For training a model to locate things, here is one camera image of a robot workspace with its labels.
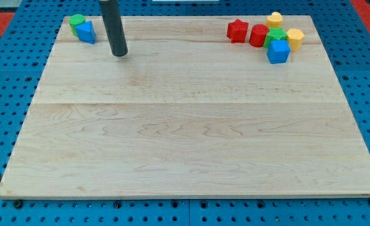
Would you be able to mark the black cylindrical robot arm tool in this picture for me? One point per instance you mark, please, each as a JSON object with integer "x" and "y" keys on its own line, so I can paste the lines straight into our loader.
{"x": 113, "y": 26}

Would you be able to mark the light wooden board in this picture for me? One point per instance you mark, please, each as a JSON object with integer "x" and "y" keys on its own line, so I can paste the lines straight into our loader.
{"x": 186, "y": 115}

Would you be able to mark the red star block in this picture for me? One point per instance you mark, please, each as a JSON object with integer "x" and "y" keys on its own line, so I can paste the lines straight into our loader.
{"x": 237, "y": 31}

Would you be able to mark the red cylinder block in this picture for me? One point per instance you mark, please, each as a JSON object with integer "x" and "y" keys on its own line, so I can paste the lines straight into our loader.
{"x": 258, "y": 35}

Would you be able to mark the blue cube block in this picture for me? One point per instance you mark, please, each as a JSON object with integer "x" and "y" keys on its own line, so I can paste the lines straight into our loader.
{"x": 278, "y": 51}

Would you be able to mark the green star block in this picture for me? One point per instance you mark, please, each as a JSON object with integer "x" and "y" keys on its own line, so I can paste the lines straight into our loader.
{"x": 274, "y": 34}

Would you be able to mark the blue triangular prism block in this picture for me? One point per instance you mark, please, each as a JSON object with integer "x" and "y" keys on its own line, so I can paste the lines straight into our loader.
{"x": 86, "y": 33}

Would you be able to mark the yellow heart block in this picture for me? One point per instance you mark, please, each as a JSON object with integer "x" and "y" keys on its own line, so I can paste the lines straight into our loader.
{"x": 274, "y": 20}

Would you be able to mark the yellow hexagon block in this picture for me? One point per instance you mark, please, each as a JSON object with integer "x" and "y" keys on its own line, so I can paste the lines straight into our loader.
{"x": 295, "y": 38}

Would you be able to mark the green cylinder block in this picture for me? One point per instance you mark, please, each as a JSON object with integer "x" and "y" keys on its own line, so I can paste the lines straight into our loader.
{"x": 74, "y": 21}

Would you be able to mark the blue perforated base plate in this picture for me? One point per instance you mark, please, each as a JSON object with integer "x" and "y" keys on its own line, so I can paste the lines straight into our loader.
{"x": 24, "y": 50}

